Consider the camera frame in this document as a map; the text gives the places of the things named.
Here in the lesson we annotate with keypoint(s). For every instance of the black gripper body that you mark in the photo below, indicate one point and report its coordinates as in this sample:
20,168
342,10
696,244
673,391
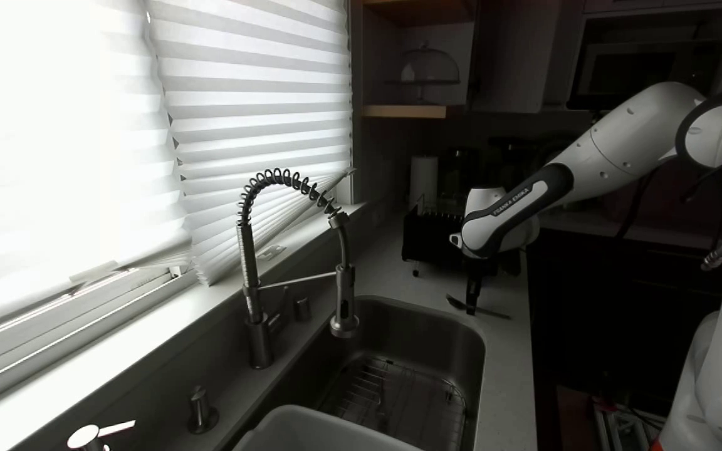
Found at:
471,268

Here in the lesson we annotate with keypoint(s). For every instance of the white black Franka robot arm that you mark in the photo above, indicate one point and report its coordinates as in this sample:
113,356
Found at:
620,151

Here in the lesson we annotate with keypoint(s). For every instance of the stainless steel sink basin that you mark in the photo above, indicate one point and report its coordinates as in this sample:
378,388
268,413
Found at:
427,334

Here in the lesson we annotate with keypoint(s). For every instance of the metal sink bottom grid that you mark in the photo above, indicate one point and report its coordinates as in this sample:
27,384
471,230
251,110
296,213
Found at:
395,402

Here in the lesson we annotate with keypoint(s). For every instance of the small dark sink button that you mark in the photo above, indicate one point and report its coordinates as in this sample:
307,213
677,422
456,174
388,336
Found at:
301,309

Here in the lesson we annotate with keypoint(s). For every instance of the wooden shelf board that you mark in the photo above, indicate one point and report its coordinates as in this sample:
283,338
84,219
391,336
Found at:
401,110

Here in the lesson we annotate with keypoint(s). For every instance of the colourful items on floor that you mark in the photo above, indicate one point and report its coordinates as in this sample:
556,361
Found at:
625,426

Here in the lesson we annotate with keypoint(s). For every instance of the glass cake dome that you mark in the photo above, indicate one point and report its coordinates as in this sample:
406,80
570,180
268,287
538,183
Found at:
427,70

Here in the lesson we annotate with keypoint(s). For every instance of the white plastic wash tub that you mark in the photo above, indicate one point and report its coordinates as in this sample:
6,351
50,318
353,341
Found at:
312,430

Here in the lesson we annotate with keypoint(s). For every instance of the chrome spring kitchen faucet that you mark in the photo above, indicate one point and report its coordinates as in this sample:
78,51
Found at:
247,267

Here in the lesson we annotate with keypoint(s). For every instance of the dark built-in microwave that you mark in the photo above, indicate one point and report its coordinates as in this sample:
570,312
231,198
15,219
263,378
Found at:
628,57

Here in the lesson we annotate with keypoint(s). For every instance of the dark soap dispenser pump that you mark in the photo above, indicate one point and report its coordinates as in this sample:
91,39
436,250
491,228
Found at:
200,411

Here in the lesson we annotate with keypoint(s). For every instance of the narrow white pleated window blind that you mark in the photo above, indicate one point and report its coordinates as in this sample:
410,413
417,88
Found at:
251,84

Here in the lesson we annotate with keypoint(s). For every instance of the white window sill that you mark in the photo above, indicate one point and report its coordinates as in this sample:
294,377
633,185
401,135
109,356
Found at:
42,377

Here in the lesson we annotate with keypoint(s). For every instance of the wide white pleated window blind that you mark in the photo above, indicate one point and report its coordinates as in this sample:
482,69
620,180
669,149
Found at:
42,125

